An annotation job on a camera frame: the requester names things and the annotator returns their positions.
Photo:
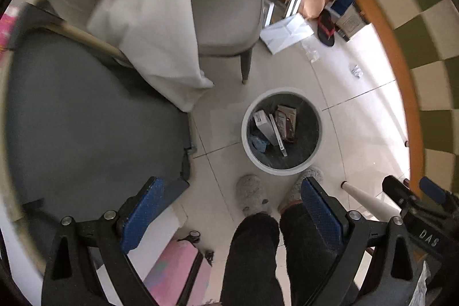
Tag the white flat envelope box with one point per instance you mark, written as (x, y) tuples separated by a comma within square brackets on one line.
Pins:
[(286, 32)]

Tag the black red flip flop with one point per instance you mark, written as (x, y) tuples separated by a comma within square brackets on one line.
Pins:
[(325, 28)]

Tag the right grey fuzzy slipper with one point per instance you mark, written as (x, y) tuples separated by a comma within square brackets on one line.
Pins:
[(293, 197)]

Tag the white round trash bin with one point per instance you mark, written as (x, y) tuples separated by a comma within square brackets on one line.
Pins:
[(309, 133)]

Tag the white box german flag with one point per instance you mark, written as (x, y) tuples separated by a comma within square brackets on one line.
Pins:
[(278, 136)]

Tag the left grey fuzzy slipper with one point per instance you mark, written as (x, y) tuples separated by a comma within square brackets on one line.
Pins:
[(251, 196)]

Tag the white cloth on chair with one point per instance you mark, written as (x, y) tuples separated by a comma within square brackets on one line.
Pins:
[(158, 38)]

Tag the blue foil snack wrapper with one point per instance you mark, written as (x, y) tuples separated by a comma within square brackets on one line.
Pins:
[(259, 144)]

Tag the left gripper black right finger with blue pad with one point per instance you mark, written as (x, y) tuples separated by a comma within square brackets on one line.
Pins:
[(393, 274)]

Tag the grey fuzzy slipper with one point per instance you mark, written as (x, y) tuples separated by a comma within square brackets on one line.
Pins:
[(251, 196), (293, 197)]

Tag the grey cushioned chair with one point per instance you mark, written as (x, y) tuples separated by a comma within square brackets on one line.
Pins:
[(228, 28)]

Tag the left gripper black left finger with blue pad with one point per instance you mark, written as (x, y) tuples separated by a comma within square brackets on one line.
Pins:
[(70, 276)]

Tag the long white toothpaste box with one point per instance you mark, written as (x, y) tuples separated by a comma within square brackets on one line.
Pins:
[(264, 125)]

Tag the dark grey sofa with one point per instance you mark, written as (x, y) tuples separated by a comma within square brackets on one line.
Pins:
[(84, 134)]

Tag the small white carton box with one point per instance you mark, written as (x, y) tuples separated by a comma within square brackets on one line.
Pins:
[(285, 118)]

